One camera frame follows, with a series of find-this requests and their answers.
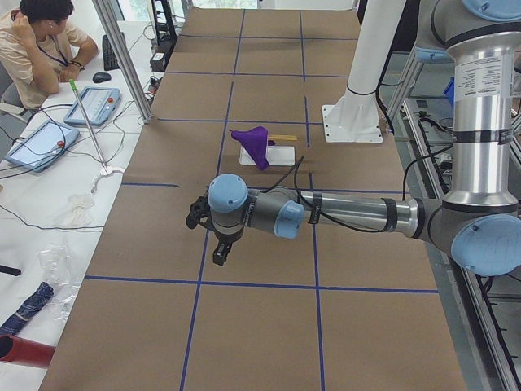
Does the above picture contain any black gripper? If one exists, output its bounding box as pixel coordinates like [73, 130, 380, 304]
[212, 227, 244, 266]

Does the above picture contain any purple microfibre towel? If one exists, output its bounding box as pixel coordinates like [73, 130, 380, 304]
[230, 126, 275, 170]

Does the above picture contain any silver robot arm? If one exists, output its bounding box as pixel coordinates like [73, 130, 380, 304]
[207, 1, 520, 276]

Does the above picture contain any white towel rack base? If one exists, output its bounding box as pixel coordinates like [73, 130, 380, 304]
[239, 146, 296, 166]

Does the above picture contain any white crumpled cloth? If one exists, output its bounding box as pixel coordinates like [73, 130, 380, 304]
[60, 194, 94, 228]

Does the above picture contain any clear plastic bag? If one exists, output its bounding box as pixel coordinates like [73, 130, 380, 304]
[37, 244, 81, 324]

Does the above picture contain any folded dark blue umbrella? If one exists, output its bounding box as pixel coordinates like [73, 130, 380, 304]
[1, 282, 54, 336]

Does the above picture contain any far teach pendant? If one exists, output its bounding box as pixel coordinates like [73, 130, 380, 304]
[63, 86, 121, 127]

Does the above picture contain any teach pendant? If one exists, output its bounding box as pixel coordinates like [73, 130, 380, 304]
[4, 121, 80, 172]
[63, 86, 121, 127]

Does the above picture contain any near teach pendant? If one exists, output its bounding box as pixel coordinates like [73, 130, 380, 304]
[4, 121, 80, 172]

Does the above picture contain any black computer mouse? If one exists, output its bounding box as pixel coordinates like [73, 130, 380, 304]
[92, 72, 112, 84]

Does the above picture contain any red cylinder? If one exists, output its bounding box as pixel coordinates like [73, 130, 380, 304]
[1, 335, 55, 369]

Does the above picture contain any black keyboard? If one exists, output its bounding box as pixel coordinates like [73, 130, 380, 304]
[102, 34, 120, 71]

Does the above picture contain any seated person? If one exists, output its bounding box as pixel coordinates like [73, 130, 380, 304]
[1, 0, 99, 110]

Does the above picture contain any blue plastic bin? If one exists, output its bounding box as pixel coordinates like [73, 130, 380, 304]
[444, 77, 454, 105]

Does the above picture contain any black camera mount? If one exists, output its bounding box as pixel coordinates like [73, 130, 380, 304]
[186, 196, 213, 231]

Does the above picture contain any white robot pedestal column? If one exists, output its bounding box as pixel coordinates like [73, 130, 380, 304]
[322, 0, 406, 143]

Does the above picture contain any aluminium frame post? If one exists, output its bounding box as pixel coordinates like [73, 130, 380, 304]
[92, 0, 152, 124]

